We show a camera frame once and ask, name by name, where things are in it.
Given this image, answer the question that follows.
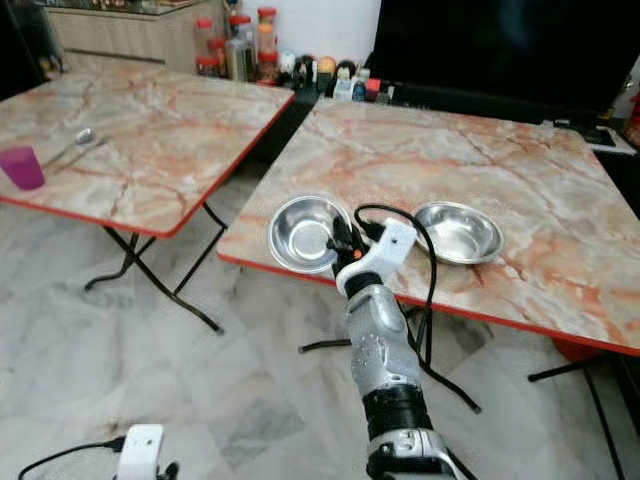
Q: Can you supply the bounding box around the black television screen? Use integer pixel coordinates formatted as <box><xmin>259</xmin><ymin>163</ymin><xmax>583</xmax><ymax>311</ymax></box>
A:
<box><xmin>368</xmin><ymin>0</ymin><xmax>640</xmax><ymax>113</ymax></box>

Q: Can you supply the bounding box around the steel red lid jar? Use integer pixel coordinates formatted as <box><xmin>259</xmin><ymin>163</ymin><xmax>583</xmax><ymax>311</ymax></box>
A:
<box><xmin>226</xmin><ymin>13</ymin><xmax>255</xmax><ymax>84</ymax></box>

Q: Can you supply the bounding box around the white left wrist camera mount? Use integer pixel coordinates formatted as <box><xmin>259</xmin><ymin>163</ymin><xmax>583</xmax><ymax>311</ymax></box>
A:
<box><xmin>117</xmin><ymin>424</ymin><xmax>165</xmax><ymax>480</ymax></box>

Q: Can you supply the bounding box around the small black figurine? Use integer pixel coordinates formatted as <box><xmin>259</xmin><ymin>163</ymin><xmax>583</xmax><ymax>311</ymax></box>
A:
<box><xmin>291</xmin><ymin>54</ymin><xmax>317</xmax><ymax>91</ymax></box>

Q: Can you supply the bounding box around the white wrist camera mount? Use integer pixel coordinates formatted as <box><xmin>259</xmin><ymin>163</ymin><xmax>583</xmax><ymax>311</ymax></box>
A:
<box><xmin>335</xmin><ymin>218</ymin><xmax>420</xmax><ymax>297</ymax></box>
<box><xmin>117</xmin><ymin>424</ymin><xmax>165</xmax><ymax>480</ymax></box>

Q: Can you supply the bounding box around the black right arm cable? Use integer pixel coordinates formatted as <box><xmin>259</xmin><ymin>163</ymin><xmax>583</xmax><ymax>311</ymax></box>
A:
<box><xmin>353</xmin><ymin>203</ymin><xmax>483</xmax><ymax>414</ymax></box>

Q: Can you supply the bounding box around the red plastic stool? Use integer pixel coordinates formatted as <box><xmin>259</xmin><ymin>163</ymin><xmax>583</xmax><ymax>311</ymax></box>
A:
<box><xmin>554</xmin><ymin>337</ymin><xmax>607</xmax><ymax>364</ymax></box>

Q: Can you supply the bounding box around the steel spoon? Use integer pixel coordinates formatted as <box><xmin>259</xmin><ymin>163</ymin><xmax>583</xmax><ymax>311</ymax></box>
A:
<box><xmin>49</xmin><ymin>128</ymin><xmax>97</xmax><ymax>167</ymax></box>

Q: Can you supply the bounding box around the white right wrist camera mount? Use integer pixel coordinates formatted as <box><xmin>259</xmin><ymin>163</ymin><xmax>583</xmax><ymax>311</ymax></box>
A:
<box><xmin>335</xmin><ymin>218</ymin><xmax>420</xmax><ymax>297</ymax></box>

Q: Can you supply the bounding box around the light wooden cabinet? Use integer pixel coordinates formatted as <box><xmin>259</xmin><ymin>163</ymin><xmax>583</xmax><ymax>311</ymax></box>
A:
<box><xmin>43</xmin><ymin>0</ymin><xmax>229</xmax><ymax>73</ymax></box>

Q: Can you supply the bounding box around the purple plastic cup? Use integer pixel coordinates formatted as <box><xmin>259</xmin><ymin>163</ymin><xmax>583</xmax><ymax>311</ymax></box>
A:
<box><xmin>0</xmin><ymin>146</ymin><xmax>47</xmax><ymax>192</ymax></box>

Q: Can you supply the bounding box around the marble folding table with cup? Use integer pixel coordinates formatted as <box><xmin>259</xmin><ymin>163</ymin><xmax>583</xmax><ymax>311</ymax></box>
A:
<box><xmin>0</xmin><ymin>62</ymin><xmax>297</xmax><ymax>336</ymax></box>

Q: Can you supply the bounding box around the tall orange red lid jar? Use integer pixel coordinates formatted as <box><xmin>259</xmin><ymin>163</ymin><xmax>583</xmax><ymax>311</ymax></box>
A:
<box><xmin>256</xmin><ymin>7</ymin><xmax>279</xmax><ymax>84</ymax></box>

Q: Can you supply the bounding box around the marble folding table with bowls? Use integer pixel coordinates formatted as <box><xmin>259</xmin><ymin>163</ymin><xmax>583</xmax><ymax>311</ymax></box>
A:
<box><xmin>217</xmin><ymin>97</ymin><xmax>640</xmax><ymax>480</ymax></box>

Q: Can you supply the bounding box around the dark furniture piece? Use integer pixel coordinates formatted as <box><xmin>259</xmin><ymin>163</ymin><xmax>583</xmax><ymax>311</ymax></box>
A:
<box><xmin>0</xmin><ymin>0</ymin><xmax>53</xmax><ymax>101</ymax></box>

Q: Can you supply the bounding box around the deep steel bowl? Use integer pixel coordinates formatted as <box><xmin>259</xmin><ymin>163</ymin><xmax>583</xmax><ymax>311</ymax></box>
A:
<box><xmin>267</xmin><ymin>194</ymin><xmax>354</xmax><ymax>275</ymax></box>

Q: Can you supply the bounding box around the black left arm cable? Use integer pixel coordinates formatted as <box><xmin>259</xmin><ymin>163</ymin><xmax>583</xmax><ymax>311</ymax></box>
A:
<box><xmin>17</xmin><ymin>436</ymin><xmax>127</xmax><ymax>480</ymax></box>

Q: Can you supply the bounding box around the shallow steel dish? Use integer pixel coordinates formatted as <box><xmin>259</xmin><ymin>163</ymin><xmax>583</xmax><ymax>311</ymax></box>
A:
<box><xmin>412</xmin><ymin>201</ymin><xmax>505</xmax><ymax>267</ymax></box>

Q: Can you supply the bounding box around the small red lid jar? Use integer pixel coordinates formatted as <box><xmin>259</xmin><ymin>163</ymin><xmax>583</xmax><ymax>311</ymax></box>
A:
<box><xmin>195</xmin><ymin>17</ymin><xmax>218</xmax><ymax>77</ymax></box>

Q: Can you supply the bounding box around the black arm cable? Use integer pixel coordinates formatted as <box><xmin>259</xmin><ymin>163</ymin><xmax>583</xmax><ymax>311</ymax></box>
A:
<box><xmin>353</xmin><ymin>203</ymin><xmax>483</xmax><ymax>414</ymax></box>
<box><xmin>17</xmin><ymin>436</ymin><xmax>127</xmax><ymax>480</ymax></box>

